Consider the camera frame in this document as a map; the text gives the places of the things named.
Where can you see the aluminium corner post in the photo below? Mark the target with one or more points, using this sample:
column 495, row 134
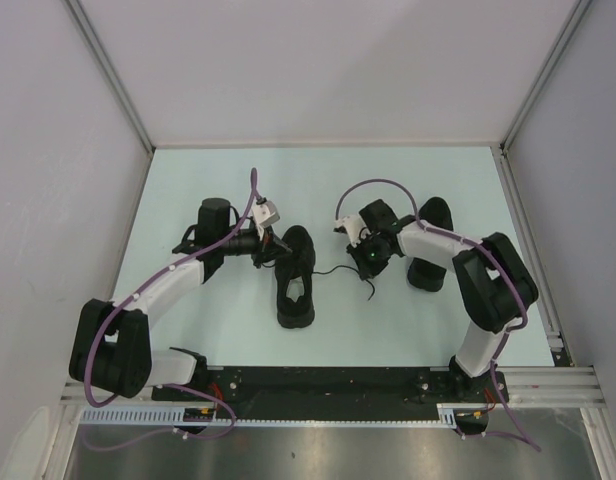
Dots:
column 96, row 48
column 550, row 63

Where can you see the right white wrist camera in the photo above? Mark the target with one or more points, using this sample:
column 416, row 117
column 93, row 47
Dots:
column 354, row 227

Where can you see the aluminium frame rail front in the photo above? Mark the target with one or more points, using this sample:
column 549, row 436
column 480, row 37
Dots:
column 524, row 386

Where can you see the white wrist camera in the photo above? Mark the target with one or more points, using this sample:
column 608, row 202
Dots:
column 264, row 214
column 354, row 227

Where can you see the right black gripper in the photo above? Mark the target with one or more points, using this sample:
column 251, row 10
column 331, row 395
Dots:
column 366, row 269

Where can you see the left aluminium corner post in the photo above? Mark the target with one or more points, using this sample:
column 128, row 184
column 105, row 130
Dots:
column 96, row 48

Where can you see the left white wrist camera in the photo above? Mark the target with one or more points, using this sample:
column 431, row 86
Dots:
column 264, row 214

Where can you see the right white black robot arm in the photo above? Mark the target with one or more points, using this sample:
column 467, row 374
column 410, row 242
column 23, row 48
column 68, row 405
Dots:
column 495, row 286

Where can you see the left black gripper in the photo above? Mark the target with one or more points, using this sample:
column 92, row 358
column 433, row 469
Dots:
column 268, row 250

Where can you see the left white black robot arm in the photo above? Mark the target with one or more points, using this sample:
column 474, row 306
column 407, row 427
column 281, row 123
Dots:
column 112, row 349

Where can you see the right aluminium corner post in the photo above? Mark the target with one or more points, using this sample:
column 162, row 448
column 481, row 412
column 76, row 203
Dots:
column 550, row 63

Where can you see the white slotted cable duct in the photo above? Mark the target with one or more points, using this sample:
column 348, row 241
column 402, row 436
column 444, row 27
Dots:
column 171, row 416

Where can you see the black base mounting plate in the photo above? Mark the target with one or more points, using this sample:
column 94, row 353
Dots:
column 294, row 407

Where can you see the right aluminium side rail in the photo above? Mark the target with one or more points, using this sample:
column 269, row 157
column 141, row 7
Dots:
column 550, row 318

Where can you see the black sneaker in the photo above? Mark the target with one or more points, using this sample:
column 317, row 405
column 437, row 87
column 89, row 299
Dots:
column 294, row 298
column 428, row 268

